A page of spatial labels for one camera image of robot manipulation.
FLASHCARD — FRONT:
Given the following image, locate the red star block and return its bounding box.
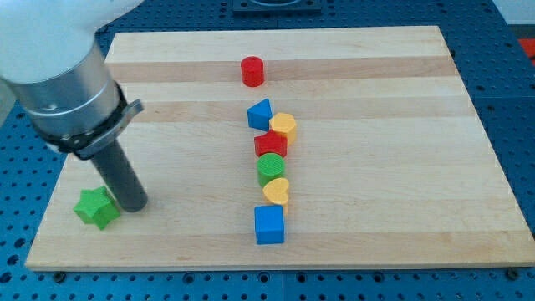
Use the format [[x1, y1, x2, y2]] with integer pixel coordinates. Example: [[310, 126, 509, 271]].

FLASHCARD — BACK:
[[254, 130, 288, 158]]

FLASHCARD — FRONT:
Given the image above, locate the blue cube block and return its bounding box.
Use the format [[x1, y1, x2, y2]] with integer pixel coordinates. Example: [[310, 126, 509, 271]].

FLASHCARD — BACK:
[[254, 205, 285, 245]]

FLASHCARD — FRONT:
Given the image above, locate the black clamp bracket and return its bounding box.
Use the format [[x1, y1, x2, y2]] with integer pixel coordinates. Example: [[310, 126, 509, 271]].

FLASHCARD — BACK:
[[33, 82, 144, 160]]

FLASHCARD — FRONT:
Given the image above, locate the green cylinder block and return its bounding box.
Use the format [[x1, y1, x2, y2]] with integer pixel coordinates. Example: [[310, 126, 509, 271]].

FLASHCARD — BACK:
[[257, 153, 286, 187]]

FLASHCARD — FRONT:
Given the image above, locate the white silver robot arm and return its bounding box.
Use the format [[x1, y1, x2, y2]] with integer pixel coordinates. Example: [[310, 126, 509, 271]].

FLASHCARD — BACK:
[[1, 0, 142, 144]]

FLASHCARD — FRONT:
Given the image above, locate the yellow hexagon block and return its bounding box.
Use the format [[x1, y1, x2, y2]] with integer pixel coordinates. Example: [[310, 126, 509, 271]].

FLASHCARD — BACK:
[[269, 112, 297, 145]]

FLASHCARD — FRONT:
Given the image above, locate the red cylinder block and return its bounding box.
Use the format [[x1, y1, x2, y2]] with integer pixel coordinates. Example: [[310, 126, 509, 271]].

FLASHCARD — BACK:
[[241, 56, 264, 87]]

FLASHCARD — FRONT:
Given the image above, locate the yellow heart block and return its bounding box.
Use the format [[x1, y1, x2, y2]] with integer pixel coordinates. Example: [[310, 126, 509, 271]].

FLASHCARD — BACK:
[[262, 177, 290, 207]]

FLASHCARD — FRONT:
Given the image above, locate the wooden board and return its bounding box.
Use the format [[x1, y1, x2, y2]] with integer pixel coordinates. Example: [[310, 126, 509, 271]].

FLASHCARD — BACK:
[[26, 26, 534, 272]]

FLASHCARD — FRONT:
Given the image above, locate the blue triangle block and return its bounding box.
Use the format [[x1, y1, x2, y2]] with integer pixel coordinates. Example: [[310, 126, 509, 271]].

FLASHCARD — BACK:
[[247, 99, 273, 131]]

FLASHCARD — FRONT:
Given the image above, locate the green star block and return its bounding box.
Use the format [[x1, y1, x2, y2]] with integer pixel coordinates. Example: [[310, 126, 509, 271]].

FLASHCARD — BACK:
[[73, 186, 120, 230]]

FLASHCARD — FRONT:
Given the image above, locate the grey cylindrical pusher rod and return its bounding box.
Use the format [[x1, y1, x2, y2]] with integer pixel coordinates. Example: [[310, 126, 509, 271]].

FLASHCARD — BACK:
[[91, 140, 148, 212]]

